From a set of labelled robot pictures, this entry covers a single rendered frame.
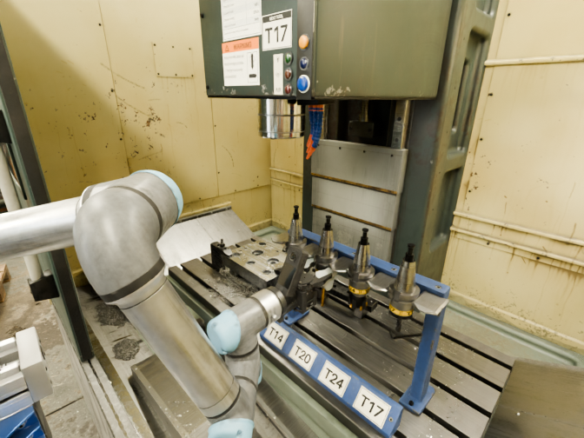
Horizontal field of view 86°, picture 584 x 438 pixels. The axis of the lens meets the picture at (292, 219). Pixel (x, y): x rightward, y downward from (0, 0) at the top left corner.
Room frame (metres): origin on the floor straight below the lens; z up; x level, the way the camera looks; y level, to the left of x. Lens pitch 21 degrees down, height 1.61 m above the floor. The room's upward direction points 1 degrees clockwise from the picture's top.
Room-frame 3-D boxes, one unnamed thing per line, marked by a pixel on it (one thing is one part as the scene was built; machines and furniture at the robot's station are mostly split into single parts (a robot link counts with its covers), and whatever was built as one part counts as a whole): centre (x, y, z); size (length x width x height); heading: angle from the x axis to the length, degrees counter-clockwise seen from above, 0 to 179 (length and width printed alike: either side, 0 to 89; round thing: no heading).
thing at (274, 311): (0.59, 0.06, 1.16); 0.08 x 0.05 x 0.08; 45
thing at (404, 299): (0.58, -0.24, 1.21); 0.06 x 0.06 x 0.03
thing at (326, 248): (0.74, -0.09, 1.26); 0.04 x 0.04 x 0.07
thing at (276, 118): (1.10, 0.04, 1.54); 0.16 x 0.16 x 0.12
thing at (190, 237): (1.57, 0.51, 0.75); 0.89 x 0.67 x 0.26; 135
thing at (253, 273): (1.15, 0.11, 0.96); 0.29 x 0.23 x 0.05; 45
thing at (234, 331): (0.53, 0.11, 1.16); 0.11 x 0.08 x 0.09; 135
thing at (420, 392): (0.58, -0.32, 1.05); 0.10 x 0.05 x 0.30; 135
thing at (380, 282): (0.62, -0.21, 1.21); 0.07 x 0.05 x 0.01; 135
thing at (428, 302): (0.54, -0.28, 1.21); 0.07 x 0.05 x 0.01; 135
